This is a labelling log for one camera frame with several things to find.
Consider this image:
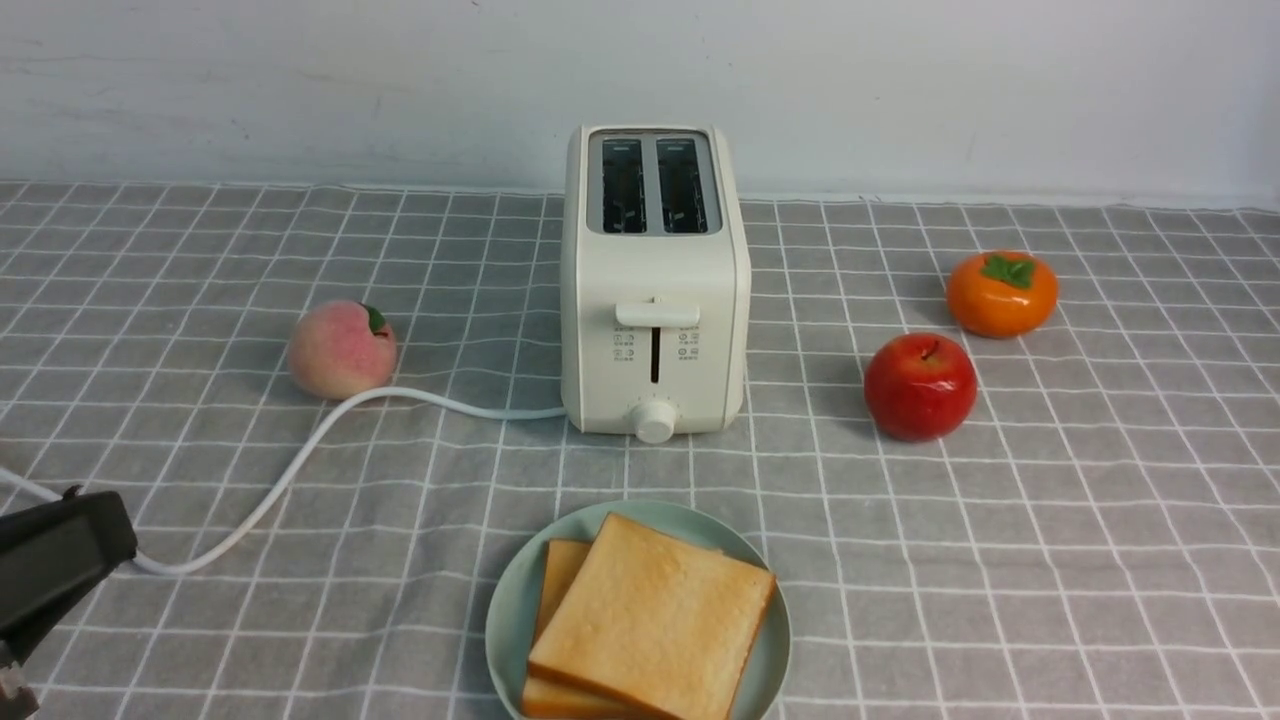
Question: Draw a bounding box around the grey checkered tablecloth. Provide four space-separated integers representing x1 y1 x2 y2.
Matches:
1 182 1279 719

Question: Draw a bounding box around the red apple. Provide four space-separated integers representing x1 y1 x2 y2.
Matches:
863 332 979 443

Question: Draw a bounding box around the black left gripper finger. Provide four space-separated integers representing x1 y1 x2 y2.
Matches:
1 487 138 664

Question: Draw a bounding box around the pink peach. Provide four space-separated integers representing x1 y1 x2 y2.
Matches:
285 299 398 401

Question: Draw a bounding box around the light green plate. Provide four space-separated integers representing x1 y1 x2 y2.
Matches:
485 500 794 719

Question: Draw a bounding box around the white two-slot toaster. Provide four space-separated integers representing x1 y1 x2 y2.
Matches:
559 126 753 445

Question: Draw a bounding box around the white power cable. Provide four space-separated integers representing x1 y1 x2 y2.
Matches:
0 386 568 577

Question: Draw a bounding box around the toast slice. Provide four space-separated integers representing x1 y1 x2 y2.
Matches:
520 512 777 719
520 538 641 720

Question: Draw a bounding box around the orange persimmon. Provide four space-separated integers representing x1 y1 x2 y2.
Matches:
945 250 1059 340

